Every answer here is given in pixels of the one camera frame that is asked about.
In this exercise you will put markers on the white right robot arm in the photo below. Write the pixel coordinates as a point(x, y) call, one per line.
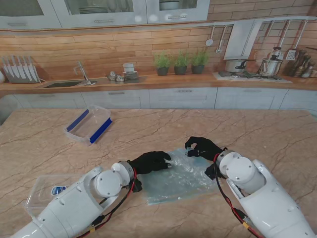
point(267, 203)

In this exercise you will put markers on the grey glass-door wall cabinets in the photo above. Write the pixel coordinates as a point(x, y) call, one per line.
point(104, 17)

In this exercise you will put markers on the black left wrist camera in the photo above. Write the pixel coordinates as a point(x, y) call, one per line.
point(137, 187)

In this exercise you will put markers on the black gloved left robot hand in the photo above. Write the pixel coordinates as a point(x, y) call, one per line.
point(151, 162)

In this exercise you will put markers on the grey base cabinets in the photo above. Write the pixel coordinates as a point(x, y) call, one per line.
point(183, 99)

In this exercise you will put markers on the wooden kitchen countertop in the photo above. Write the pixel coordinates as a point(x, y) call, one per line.
point(173, 80)

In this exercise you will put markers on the small steel bowl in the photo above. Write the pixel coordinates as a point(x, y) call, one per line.
point(120, 78)
point(112, 75)

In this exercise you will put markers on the clear plastic lid blue label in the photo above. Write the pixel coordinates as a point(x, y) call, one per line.
point(43, 188)

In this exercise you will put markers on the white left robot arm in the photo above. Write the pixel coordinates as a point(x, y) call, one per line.
point(74, 205)

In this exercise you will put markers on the clear plastic crate blue clips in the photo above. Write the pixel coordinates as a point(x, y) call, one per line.
point(86, 125)

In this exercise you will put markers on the clear plastic bag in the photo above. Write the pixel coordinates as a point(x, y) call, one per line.
point(178, 183)

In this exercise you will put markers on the dark kitchen sink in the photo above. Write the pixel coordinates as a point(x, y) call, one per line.
point(63, 84)

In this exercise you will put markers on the steel kitchen faucet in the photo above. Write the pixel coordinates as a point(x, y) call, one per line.
point(83, 72)

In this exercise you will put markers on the knife block with knives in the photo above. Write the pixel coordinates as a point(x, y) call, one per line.
point(21, 72)

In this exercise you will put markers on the plates stacked inside cabinet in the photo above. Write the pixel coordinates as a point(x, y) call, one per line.
point(94, 10)

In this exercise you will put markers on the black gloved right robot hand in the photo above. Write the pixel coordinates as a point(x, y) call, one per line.
point(206, 148)

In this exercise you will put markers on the stack of plates with cups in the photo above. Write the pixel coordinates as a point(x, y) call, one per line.
point(130, 73)

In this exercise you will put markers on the bowl inside cabinet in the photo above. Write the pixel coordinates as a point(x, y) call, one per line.
point(169, 5)

